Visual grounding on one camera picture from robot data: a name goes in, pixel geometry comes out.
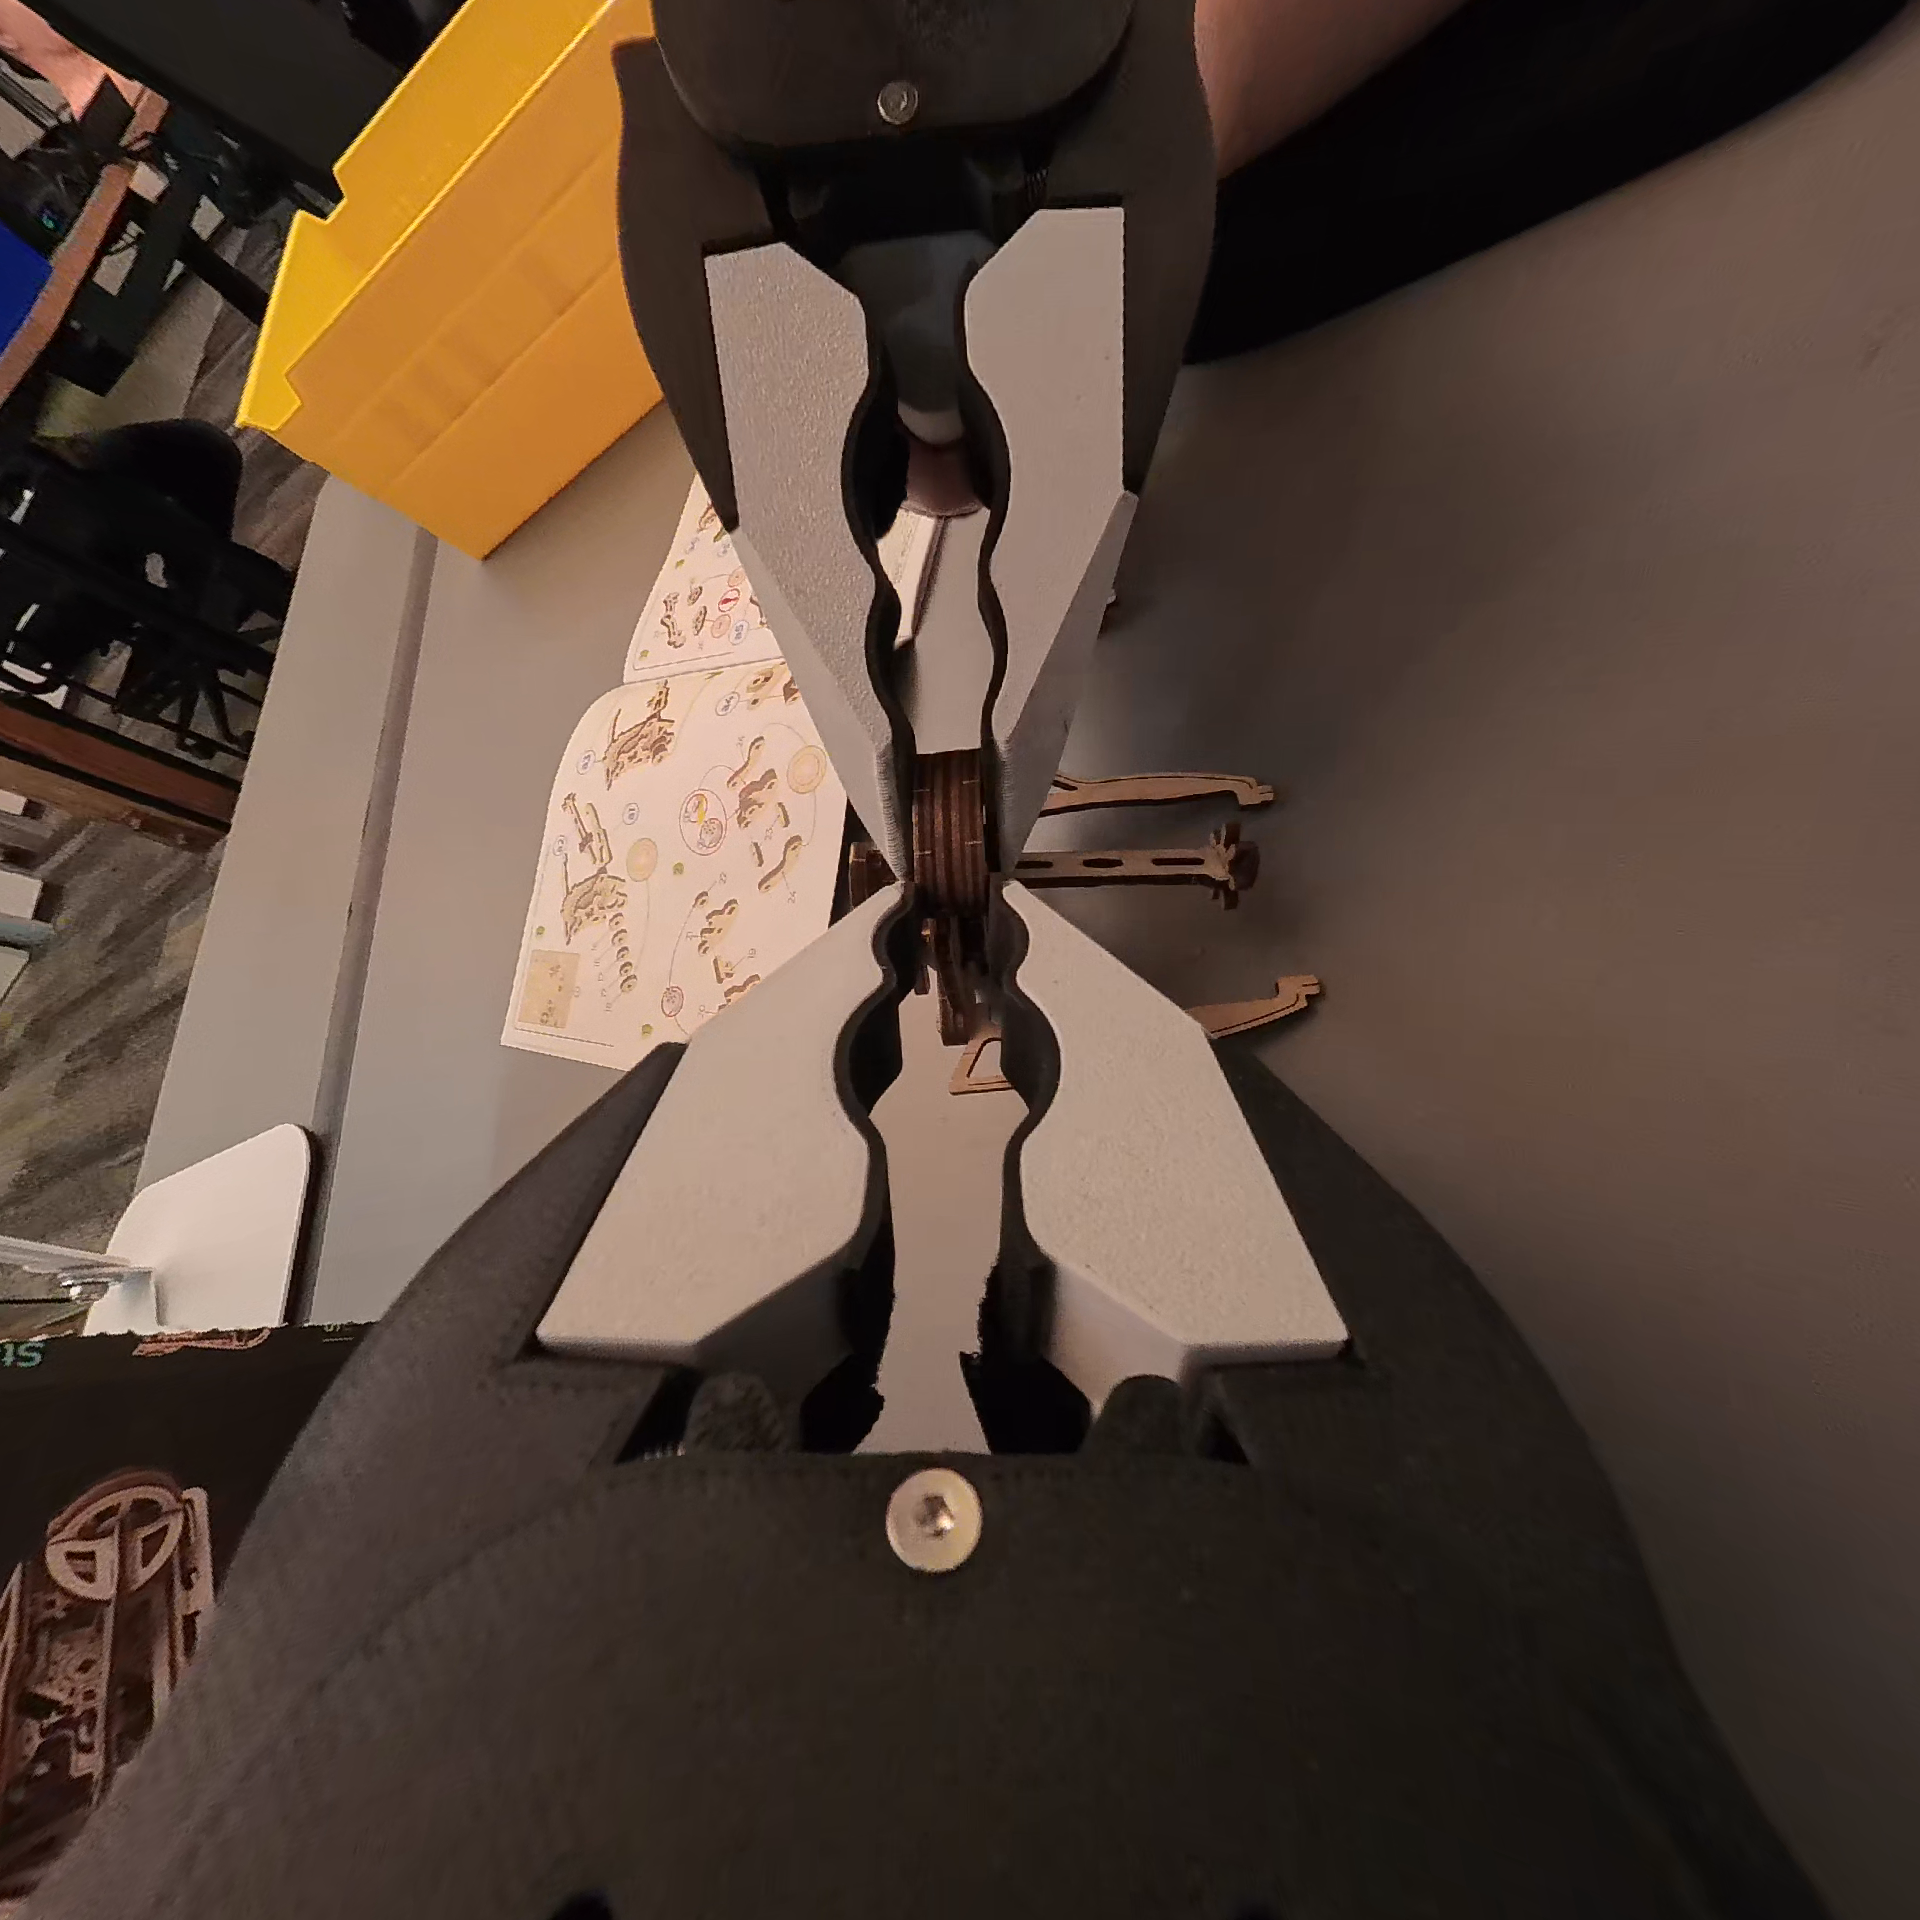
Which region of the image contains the person's right forearm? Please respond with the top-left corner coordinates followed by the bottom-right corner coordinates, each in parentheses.
top-left (1204, 0), bottom-right (1711, 179)

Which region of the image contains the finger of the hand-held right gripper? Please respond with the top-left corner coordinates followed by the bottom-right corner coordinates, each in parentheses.
top-left (702, 238), bottom-right (921, 889)
top-left (964, 203), bottom-right (1135, 818)

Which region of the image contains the black printed model box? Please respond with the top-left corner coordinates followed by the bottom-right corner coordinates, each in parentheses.
top-left (0, 1317), bottom-right (377, 1920)

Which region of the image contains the wooden model body assembly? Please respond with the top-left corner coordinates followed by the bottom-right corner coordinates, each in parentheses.
top-left (849, 747), bottom-right (1003, 1051)

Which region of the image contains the wooden model leg part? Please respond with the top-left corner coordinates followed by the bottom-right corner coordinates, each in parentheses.
top-left (1197, 971), bottom-right (1326, 1048)
top-left (1035, 769), bottom-right (1277, 824)

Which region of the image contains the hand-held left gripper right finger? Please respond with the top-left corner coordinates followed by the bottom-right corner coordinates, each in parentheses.
top-left (993, 883), bottom-right (1355, 1415)

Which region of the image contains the white board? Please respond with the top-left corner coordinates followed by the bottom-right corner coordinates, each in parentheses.
top-left (83, 1122), bottom-right (330, 1339)

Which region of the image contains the paper instruction sheet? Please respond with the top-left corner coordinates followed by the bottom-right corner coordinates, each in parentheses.
top-left (499, 478), bottom-right (940, 1070)

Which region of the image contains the black office chair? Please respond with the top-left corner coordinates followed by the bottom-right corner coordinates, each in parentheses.
top-left (0, 416), bottom-right (295, 760)

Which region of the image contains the wooden model spine part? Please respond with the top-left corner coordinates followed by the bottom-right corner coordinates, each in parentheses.
top-left (1002, 831), bottom-right (1261, 912)

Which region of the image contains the clear plastic bag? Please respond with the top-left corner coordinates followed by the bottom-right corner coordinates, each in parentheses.
top-left (0, 1237), bottom-right (161, 1314)

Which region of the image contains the yellow plastic bin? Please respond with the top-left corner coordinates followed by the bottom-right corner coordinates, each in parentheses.
top-left (235, 0), bottom-right (683, 560)

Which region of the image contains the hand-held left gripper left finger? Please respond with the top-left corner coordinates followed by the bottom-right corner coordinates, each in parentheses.
top-left (532, 883), bottom-right (921, 1369)

